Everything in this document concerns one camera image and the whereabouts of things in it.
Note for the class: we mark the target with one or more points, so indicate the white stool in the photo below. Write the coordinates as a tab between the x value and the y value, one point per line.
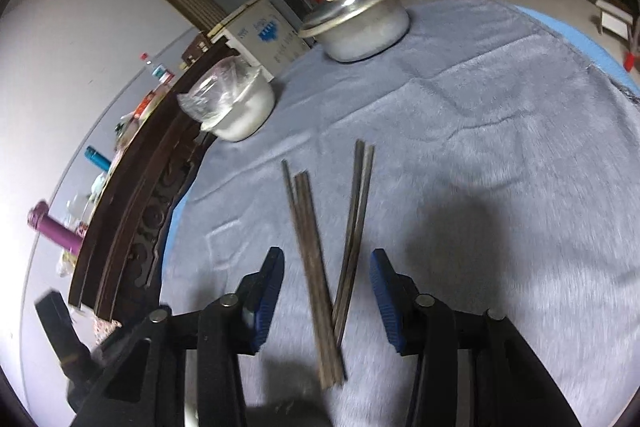
614	19

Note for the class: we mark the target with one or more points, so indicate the blue table cover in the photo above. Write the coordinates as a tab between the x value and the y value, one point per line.
590	42

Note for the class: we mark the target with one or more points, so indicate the clear plastic bag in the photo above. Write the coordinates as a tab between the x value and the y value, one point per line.
212	92

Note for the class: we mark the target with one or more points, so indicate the grey fuzzy table cloth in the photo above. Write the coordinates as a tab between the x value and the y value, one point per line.
475	147

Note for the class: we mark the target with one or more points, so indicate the teal bottle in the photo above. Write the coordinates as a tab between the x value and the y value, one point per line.
98	158

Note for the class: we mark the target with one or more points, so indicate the purple bottle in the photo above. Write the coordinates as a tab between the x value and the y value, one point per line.
55	229

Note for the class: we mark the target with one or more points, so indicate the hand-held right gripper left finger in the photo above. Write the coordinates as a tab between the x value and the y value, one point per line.
262	302

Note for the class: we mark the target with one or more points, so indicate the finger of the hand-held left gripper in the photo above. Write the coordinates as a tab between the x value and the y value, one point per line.
56	319

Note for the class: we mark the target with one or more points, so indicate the white cardboard box blue print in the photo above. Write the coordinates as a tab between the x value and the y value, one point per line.
260	32

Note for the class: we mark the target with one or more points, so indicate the white pot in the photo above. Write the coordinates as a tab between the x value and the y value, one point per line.
247	109

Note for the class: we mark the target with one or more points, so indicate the dark carved wooden furniture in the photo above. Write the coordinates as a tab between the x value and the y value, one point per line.
135	207

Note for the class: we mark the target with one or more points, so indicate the red and white packet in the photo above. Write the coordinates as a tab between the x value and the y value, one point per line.
149	103

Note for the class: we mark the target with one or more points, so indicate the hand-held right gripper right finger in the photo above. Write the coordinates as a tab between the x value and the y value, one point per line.
387	302

